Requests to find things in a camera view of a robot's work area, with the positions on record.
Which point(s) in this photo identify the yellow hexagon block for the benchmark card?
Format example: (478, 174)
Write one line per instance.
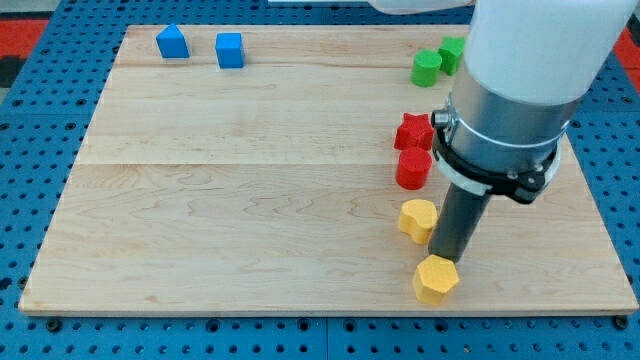
(434, 279)

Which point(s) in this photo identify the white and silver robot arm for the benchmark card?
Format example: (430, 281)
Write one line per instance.
(526, 65)

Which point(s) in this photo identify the yellow heart block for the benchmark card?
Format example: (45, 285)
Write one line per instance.
(417, 219)

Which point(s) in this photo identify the light wooden board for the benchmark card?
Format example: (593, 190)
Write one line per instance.
(270, 191)

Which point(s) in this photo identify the red cylinder block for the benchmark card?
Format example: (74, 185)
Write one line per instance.
(413, 168)

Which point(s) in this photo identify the red star block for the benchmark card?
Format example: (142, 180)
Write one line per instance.
(415, 130)

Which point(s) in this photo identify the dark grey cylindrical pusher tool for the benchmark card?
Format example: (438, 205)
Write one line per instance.
(458, 219)

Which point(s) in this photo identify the green cylinder block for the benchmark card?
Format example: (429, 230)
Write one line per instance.
(426, 68)

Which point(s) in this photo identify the blue cube block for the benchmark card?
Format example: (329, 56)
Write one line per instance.
(229, 50)

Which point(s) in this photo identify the green star block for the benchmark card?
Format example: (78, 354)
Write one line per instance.
(451, 51)

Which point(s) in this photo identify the blue triangular prism block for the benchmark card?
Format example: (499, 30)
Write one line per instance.
(172, 43)

